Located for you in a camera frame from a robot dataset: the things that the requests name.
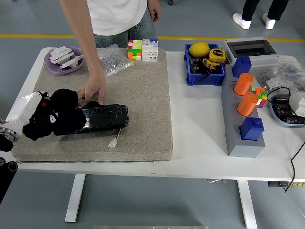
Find clear bag of screws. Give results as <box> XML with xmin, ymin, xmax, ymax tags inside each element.
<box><xmin>97</xmin><ymin>44</ymin><xmax>134</xmax><ymax>77</ymax></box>

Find translucent white plastic box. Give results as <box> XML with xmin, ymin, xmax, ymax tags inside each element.
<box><xmin>288</xmin><ymin>92</ymin><xmax>305</xmax><ymax>117</ymax></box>

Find white plastic bracket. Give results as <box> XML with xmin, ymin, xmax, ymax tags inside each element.
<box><xmin>59</xmin><ymin>54</ymin><xmax>84</xmax><ymax>70</ymax></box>

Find yellow round tape measure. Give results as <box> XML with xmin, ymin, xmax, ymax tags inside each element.
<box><xmin>209</xmin><ymin>48</ymin><xmax>226</xmax><ymax>64</ymax></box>

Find clear bag of small parts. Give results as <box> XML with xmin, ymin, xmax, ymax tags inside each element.
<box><xmin>250</xmin><ymin>66</ymin><xmax>286</xmax><ymax>89</ymax></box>
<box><xmin>276</xmin><ymin>56</ymin><xmax>305</xmax><ymax>94</ymax></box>

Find thin black cable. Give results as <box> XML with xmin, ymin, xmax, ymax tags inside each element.
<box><xmin>266</xmin><ymin>86</ymin><xmax>292</xmax><ymax>104</ymax></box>

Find orange cylinder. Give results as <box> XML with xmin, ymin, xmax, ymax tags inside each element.
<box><xmin>236</xmin><ymin>92</ymin><xmax>258</xmax><ymax>117</ymax></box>
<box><xmin>233</xmin><ymin>73</ymin><xmax>254</xmax><ymax>96</ymax></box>

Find purple tray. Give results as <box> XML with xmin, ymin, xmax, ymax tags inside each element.
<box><xmin>44</xmin><ymin>45</ymin><xmax>84</xmax><ymax>76</ymax></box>

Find yellow and black tool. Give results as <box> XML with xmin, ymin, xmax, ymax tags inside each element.
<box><xmin>202</xmin><ymin>58</ymin><xmax>220</xmax><ymax>71</ymax></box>

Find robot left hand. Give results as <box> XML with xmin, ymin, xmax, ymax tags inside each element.
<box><xmin>6</xmin><ymin>91</ymin><xmax>59</xmax><ymax>134</ymax></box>

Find small multicoloured puzzle cube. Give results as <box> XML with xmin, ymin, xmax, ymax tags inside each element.
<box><xmin>251</xmin><ymin>87</ymin><xmax>266</xmax><ymax>108</ymax></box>

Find black power strip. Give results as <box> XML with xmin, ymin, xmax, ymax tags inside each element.
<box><xmin>267</xmin><ymin>181</ymin><xmax>305</xmax><ymax>188</ymax></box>

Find blue square block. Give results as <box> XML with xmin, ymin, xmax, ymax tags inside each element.
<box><xmin>232</xmin><ymin>56</ymin><xmax>252</xmax><ymax>78</ymax></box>
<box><xmin>239</xmin><ymin>116</ymin><xmax>264</xmax><ymax>141</ymax></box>

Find grey-brown mat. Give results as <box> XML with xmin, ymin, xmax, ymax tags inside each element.
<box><xmin>11</xmin><ymin>47</ymin><xmax>174</xmax><ymax>164</ymax></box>

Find blue plastic bin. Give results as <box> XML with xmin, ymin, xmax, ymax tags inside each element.
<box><xmin>183</xmin><ymin>43</ymin><xmax>226</xmax><ymax>86</ymax></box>

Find black strap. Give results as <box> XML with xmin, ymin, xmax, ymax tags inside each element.
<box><xmin>199</xmin><ymin>71</ymin><xmax>211</xmax><ymax>83</ymax></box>

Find person's left hand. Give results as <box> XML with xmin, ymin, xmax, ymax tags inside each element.
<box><xmin>149</xmin><ymin>3</ymin><xmax>162</xmax><ymax>23</ymax></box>

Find blue-grey tray of electronics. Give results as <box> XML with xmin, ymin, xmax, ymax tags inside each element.
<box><xmin>269</xmin><ymin>94</ymin><xmax>305</xmax><ymax>128</ymax></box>

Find white and blue block cube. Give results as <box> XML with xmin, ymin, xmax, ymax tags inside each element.
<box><xmin>142</xmin><ymin>37</ymin><xmax>159</xmax><ymax>62</ymax></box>

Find grey electrical enclosure box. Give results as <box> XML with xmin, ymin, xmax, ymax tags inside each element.
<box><xmin>221</xmin><ymin>36</ymin><xmax>279</xmax><ymax>70</ymax></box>

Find yellow ball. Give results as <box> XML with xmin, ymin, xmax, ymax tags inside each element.
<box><xmin>189</xmin><ymin>42</ymin><xmax>211</xmax><ymax>57</ymax></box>

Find large multicoloured puzzle cube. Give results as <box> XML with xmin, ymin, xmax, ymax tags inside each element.
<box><xmin>127</xmin><ymin>39</ymin><xmax>143</xmax><ymax>60</ymax></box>

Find grey block holder base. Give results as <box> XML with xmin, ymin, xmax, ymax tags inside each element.
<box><xmin>220</xmin><ymin>64</ymin><xmax>266</xmax><ymax>158</ymax></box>

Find black display panel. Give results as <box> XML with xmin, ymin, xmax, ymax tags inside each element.
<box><xmin>53</xmin><ymin>101</ymin><xmax>130</xmax><ymax>136</ymax></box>

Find person's right hand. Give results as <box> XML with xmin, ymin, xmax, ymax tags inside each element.
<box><xmin>76</xmin><ymin>70</ymin><xmax>107</xmax><ymax>105</ymax></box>

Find black power cord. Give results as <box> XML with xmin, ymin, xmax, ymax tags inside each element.
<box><xmin>284</xmin><ymin>140</ymin><xmax>305</xmax><ymax>194</ymax></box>

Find white table leg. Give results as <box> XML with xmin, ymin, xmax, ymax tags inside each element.
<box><xmin>64</xmin><ymin>173</ymin><xmax>86</xmax><ymax>223</ymax></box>
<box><xmin>237</xmin><ymin>179</ymin><xmax>258</xmax><ymax>229</ymax></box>

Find white connector with red wire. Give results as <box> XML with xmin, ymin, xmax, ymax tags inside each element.
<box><xmin>107</xmin><ymin>128</ymin><xmax>122</xmax><ymax>148</ymax></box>

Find stacked white plastic plates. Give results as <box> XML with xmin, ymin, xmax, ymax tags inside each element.
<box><xmin>49</xmin><ymin>46</ymin><xmax>73</xmax><ymax>65</ymax></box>

